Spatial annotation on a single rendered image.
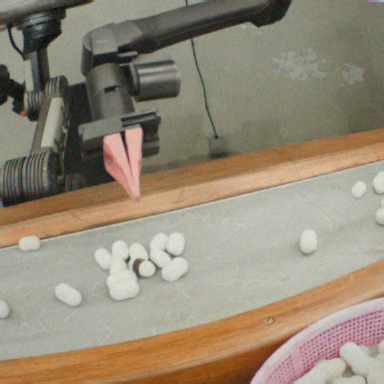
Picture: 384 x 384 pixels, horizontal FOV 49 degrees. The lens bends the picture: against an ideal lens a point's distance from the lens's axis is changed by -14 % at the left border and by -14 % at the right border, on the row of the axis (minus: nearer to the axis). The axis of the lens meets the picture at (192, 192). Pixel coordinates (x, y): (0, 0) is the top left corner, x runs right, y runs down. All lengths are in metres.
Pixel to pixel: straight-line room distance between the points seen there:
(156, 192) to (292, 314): 0.36
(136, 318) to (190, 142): 2.26
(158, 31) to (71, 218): 0.31
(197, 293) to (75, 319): 0.13
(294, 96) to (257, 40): 0.42
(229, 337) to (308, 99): 2.55
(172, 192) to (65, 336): 0.33
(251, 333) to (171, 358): 0.07
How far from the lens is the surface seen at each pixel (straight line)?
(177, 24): 0.73
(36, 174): 0.91
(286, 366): 0.37
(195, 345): 0.39
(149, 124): 0.60
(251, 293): 0.49
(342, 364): 0.39
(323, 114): 2.95
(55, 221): 0.69
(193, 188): 0.71
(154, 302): 0.49
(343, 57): 2.99
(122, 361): 0.38
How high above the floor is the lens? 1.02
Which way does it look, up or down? 22 degrees down
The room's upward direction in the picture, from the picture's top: 7 degrees counter-clockwise
